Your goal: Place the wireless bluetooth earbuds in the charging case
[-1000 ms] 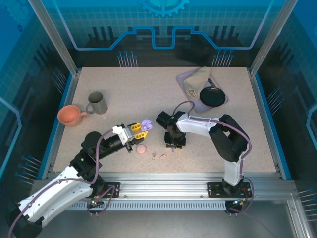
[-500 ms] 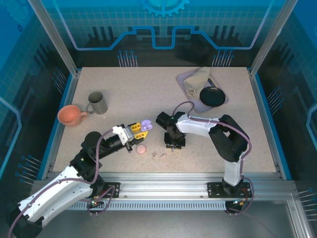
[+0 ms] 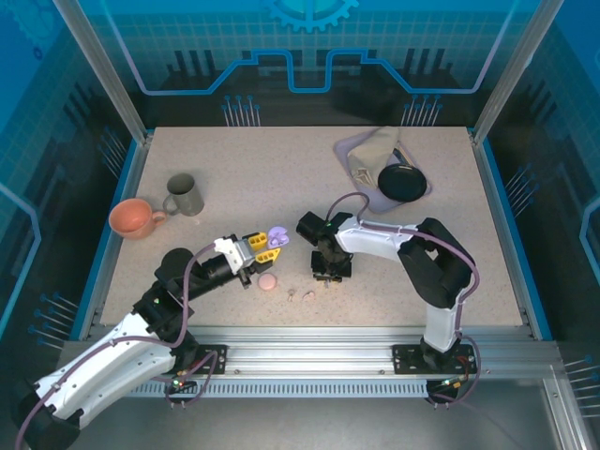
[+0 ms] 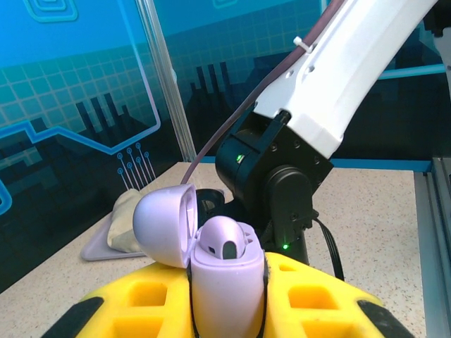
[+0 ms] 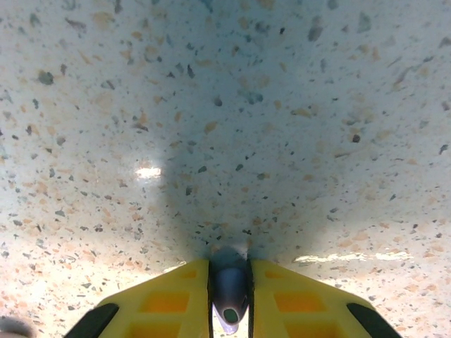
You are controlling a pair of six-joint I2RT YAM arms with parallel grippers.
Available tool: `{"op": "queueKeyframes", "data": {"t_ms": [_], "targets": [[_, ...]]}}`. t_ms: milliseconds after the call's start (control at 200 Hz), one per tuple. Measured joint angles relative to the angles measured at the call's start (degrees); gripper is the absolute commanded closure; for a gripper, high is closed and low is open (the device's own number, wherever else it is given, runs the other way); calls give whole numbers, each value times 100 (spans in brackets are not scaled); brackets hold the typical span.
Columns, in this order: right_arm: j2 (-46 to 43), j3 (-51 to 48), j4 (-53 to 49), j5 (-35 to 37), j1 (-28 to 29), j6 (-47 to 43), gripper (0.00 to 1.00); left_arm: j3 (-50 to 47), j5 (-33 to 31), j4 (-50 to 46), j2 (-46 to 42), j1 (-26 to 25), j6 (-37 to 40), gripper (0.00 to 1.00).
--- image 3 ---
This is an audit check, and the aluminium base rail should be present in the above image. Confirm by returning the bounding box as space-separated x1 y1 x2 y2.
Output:
100 324 559 382

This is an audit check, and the orange mug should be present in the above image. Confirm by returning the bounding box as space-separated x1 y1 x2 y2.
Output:
109 198 169 241

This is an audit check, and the lilac plastic tray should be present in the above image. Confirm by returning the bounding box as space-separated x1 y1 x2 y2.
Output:
333 130 435 215

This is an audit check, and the slotted grey cable duct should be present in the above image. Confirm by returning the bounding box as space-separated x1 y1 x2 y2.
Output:
126 378 435 399

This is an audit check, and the beige cloth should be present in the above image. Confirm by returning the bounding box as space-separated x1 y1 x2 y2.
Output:
349 126 405 187

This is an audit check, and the short purple base cable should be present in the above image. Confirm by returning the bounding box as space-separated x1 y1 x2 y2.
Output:
161 345 222 410
425 360 483 410

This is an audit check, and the aluminium frame post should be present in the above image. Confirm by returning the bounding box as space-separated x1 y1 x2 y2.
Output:
52 0 155 144
471 0 563 144

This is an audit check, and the black round plate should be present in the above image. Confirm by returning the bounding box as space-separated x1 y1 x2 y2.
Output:
378 163 428 203

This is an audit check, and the grey mug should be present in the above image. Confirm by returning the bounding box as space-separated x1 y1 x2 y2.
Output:
162 172 205 217

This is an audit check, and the purple earbud charging case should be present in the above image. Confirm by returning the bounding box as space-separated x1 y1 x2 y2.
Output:
266 226 292 248

